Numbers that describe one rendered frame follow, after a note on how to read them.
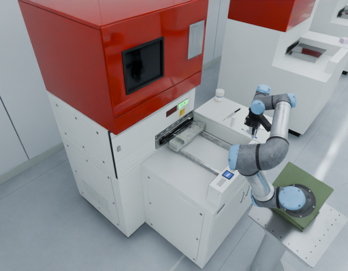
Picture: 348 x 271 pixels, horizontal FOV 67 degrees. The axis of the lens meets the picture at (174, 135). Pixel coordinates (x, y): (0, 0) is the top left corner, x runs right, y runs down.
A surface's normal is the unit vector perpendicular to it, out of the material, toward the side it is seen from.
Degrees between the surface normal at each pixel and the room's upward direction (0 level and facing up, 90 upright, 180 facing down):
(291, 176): 45
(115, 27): 90
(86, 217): 0
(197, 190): 0
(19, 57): 90
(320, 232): 0
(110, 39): 90
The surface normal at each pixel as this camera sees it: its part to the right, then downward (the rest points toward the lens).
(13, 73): 0.76, 0.43
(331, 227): 0.02, -0.77
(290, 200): -0.41, -0.27
